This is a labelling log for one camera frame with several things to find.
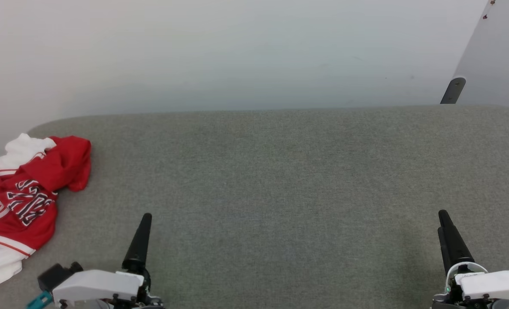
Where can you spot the dark grey metal bar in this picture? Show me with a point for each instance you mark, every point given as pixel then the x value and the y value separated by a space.
pixel 452 91

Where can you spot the red and white jersey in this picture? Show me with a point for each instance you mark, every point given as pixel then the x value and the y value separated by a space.
pixel 18 206

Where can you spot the grey fabric sofa seat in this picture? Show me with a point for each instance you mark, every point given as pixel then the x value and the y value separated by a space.
pixel 289 180

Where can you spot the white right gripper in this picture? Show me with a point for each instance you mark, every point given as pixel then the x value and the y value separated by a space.
pixel 495 285

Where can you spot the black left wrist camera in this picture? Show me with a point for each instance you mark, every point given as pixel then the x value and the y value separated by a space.
pixel 55 274

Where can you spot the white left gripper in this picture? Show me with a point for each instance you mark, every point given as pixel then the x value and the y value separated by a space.
pixel 95 285

